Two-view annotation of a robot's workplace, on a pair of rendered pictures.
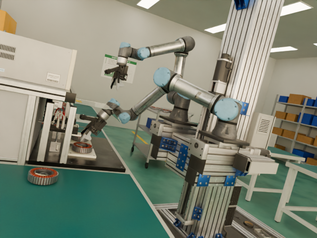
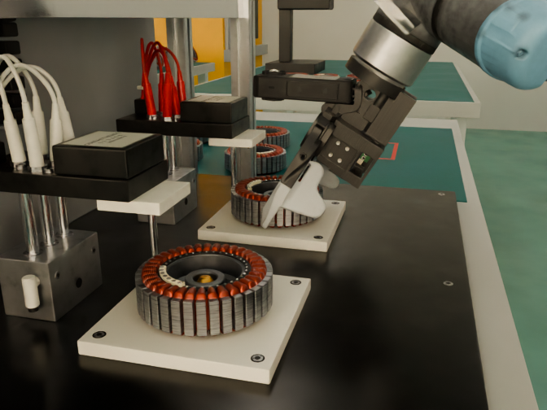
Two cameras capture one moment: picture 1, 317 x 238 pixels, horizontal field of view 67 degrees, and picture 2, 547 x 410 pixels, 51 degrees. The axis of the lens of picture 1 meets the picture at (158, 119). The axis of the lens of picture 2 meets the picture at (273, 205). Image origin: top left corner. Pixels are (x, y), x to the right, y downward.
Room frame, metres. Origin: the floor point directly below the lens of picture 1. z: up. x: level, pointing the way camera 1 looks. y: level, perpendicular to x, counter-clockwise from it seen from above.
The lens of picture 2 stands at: (1.05, 0.09, 1.01)
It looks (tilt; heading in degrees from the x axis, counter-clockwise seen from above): 18 degrees down; 38
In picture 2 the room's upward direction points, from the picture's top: straight up
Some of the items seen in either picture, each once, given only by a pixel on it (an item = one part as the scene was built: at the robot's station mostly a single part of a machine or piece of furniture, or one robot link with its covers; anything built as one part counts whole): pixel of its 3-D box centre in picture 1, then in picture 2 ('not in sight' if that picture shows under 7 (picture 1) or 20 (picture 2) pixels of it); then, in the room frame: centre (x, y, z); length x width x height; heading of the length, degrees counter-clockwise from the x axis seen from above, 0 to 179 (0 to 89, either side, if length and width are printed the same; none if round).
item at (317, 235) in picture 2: (79, 140); (277, 219); (1.58, 0.49, 0.78); 0.15 x 0.15 x 0.01; 23
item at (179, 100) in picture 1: (182, 98); not in sight; (1.89, -0.15, 1.20); 0.13 x 0.12 x 0.14; 24
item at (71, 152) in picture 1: (81, 151); (206, 311); (1.35, 0.39, 0.78); 0.15 x 0.15 x 0.01; 23
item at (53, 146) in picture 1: (55, 145); (53, 271); (1.30, 0.52, 0.80); 0.08 x 0.05 x 0.06; 23
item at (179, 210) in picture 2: (56, 134); (168, 194); (1.52, 0.62, 0.80); 0.08 x 0.05 x 0.06; 23
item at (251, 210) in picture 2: (79, 137); (277, 199); (1.58, 0.49, 0.80); 0.11 x 0.11 x 0.04
